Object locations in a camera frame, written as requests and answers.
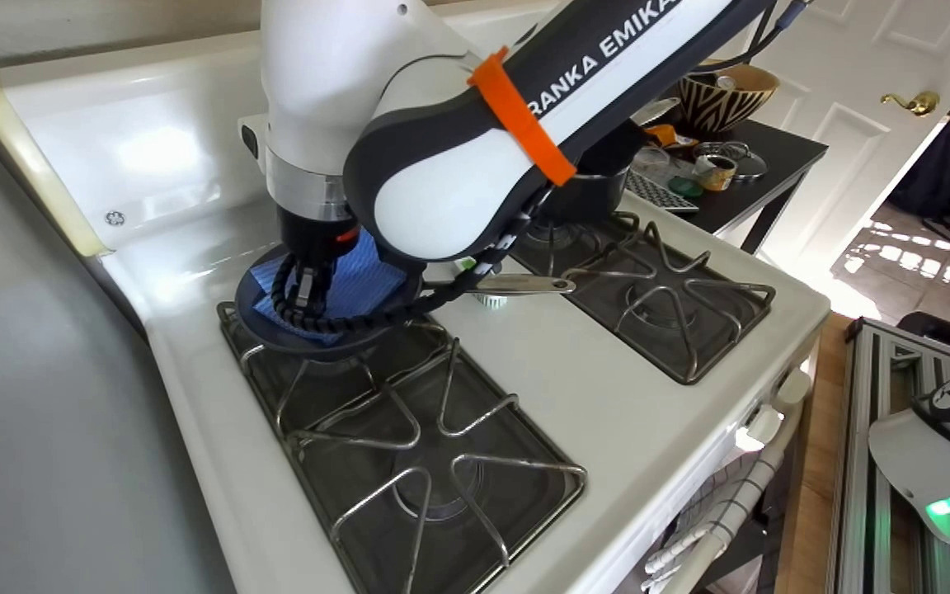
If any metal cart frame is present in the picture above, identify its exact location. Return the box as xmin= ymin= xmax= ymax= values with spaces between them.
xmin=835 ymin=315 xmax=950 ymax=594

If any grey refrigerator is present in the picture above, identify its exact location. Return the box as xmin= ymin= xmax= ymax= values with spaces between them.
xmin=0 ymin=92 xmax=239 ymax=594

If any roll of tape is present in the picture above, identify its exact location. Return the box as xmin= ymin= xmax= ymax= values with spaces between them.
xmin=695 ymin=150 xmax=738 ymax=199

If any black side table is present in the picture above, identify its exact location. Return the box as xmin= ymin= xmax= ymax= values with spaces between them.
xmin=616 ymin=111 xmax=830 ymax=258

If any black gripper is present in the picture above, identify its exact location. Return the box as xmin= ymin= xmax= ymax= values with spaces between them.
xmin=270 ymin=203 xmax=363 ymax=322

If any white panel door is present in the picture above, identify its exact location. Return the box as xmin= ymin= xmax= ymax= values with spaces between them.
xmin=715 ymin=0 xmax=950 ymax=322

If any orange strap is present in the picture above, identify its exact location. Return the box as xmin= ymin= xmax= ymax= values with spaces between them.
xmin=470 ymin=45 xmax=581 ymax=192

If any blue cleaning cloth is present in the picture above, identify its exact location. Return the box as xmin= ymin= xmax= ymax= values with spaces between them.
xmin=252 ymin=227 xmax=417 ymax=329

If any black metal burner grate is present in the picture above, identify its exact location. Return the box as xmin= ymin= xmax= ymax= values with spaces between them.
xmin=216 ymin=292 xmax=589 ymax=594
xmin=505 ymin=203 xmax=777 ymax=389

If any striped dish towel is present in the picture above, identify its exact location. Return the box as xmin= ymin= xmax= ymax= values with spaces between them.
xmin=638 ymin=442 xmax=791 ymax=594

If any patterned woven bowl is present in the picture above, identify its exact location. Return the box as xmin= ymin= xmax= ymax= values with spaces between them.
xmin=670 ymin=59 xmax=785 ymax=140

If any grey frying pan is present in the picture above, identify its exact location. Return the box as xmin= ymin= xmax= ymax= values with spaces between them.
xmin=234 ymin=231 xmax=581 ymax=357

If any white gas stove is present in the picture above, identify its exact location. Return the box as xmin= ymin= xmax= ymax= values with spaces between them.
xmin=0 ymin=0 xmax=835 ymax=594

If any brass door handle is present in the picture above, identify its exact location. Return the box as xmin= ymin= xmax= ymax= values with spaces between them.
xmin=878 ymin=85 xmax=945 ymax=118

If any dark saucepan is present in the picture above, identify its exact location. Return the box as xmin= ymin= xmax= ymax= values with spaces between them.
xmin=545 ymin=161 xmax=631 ymax=225

